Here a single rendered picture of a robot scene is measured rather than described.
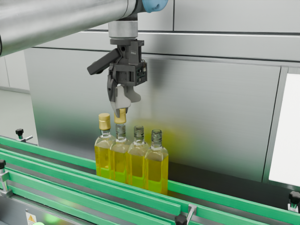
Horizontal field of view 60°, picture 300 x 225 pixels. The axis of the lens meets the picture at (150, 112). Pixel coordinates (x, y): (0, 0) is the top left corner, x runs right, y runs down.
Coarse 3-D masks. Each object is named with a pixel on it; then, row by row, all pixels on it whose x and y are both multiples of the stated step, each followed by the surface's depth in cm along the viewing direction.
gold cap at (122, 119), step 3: (120, 108) 74; (123, 108) 74; (120, 111) 73; (123, 111) 74; (114, 114) 74; (120, 114) 73; (123, 114) 74; (114, 117) 75; (120, 117) 74; (123, 117) 74; (114, 120) 75; (117, 120) 74; (120, 120) 74; (123, 120) 74; (117, 123) 74; (120, 123) 74; (123, 123) 75
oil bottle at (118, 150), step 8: (112, 144) 77; (120, 144) 76; (128, 144) 77; (112, 152) 77; (120, 152) 76; (112, 160) 78; (120, 160) 77; (112, 168) 79; (120, 168) 78; (112, 176) 80; (120, 176) 79
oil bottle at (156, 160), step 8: (152, 152) 72; (160, 152) 71; (144, 160) 73; (152, 160) 72; (160, 160) 71; (144, 168) 74; (152, 168) 73; (160, 168) 72; (152, 176) 73; (160, 176) 72; (152, 184) 74; (160, 184) 73; (160, 192) 74
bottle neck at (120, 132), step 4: (116, 124) 76; (120, 124) 77; (124, 124) 76; (116, 128) 76; (120, 128) 75; (124, 128) 76; (116, 132) 76; (120, 132) 76; (124, 132) 76; (116, 136) 77; (120, 136) 76; (124, 136) 77; (120, 140) 76; (124, 140) 77
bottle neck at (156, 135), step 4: (152, 132) 71; (156, 132) 73; (160, 132) 71; (152, 136) 71; (156, 136) 70; (160, 136) 71; (152, 140) 72; (156, 140) 71; (160, 140) 71; (152, 144) 72; (156, 144) 71; (160, 144) 72; (156, 148) 72; (160, 148) 72
